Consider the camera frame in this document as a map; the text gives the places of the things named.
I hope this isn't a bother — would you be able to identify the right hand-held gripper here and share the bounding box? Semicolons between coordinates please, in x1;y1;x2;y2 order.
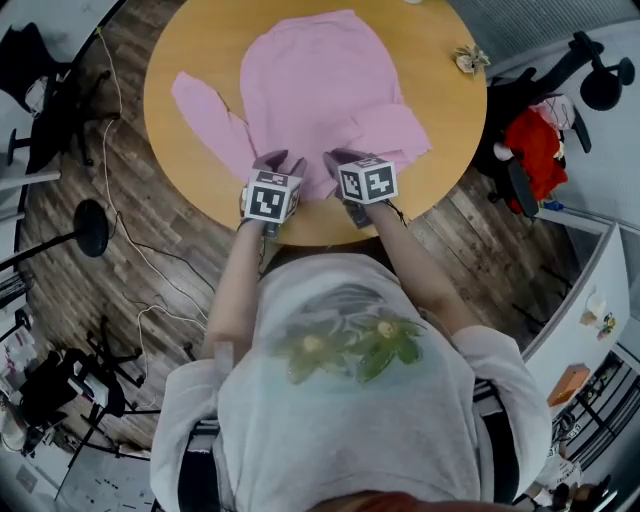
322;147;399;230

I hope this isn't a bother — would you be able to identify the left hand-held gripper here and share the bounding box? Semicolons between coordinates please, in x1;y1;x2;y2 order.
243;149;308;239

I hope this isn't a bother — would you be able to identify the pink long-sleeve shirt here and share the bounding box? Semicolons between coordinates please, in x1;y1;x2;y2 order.
170;8;433;201

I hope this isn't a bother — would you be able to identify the person's right forearm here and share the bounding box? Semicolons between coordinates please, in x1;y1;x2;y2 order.
369;199;481;341

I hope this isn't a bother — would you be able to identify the person's left forearm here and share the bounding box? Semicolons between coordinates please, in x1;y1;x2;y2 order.
202;219;266;359

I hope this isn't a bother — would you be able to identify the small pale flower ornament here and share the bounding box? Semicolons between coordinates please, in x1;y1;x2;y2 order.
453;43;490;77

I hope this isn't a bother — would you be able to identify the red plush toy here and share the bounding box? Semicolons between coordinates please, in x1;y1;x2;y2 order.
493;107;570;214

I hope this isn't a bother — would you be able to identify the black standing fan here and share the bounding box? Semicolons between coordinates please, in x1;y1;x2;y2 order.
0;198;110;274

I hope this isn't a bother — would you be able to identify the pink bag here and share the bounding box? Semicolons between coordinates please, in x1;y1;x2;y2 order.
529;94;576;132

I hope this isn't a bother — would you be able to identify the white handbag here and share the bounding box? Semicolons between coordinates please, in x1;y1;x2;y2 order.
24;77;51;114

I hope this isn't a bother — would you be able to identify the large white desk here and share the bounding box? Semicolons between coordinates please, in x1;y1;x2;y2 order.
522;222;632;396

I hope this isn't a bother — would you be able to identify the black low-back office chair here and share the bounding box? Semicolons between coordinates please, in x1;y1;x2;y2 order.
19;314;161;441

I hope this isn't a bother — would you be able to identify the orange box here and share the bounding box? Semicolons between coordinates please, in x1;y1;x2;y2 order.
547;363;591;409

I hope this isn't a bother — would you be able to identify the black metal rack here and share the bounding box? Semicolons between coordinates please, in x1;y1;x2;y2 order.
549;349;640;471

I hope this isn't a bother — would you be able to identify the black floor cable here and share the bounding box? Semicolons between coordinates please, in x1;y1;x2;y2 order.
117;212;217;294

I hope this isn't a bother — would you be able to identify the thin white floor cable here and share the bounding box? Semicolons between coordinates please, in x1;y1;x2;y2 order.
135;302;209;381

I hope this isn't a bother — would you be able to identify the black harness strap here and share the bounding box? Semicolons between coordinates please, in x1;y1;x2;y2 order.
177;422;221;512
472;379;519;504

